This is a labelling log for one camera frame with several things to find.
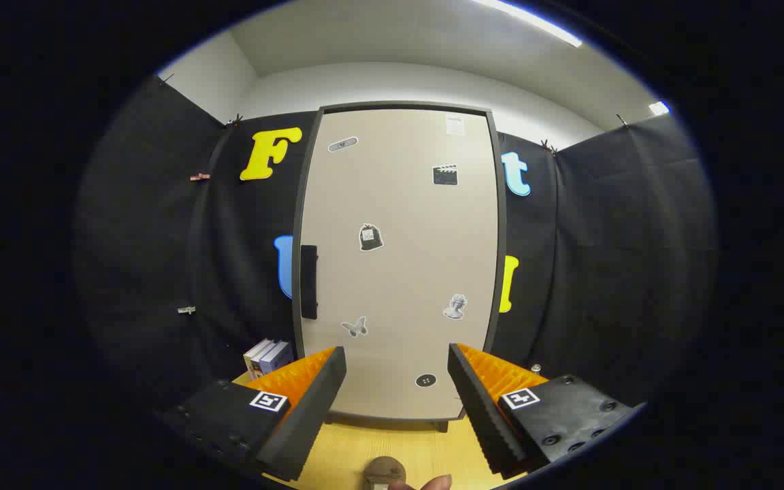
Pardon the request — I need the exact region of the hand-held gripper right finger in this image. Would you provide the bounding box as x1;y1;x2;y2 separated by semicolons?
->
446;342;641;478

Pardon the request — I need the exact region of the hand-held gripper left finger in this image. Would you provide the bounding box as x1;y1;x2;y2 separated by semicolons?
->
157;346;348;484

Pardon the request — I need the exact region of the brown fuzzy shoe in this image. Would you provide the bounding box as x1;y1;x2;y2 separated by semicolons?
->
363;457;408;490

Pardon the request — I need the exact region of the black door handle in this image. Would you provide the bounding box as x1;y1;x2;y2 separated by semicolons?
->
299;245;319;321

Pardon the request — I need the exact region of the grey shoe cabinet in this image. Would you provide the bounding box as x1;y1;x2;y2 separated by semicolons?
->
292;102;507;433

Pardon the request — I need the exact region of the white book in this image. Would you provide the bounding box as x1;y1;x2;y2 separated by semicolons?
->
243;338;274;380

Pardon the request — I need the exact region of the black backdrop cloth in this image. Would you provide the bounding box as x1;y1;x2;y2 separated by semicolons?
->
72;75;719;423

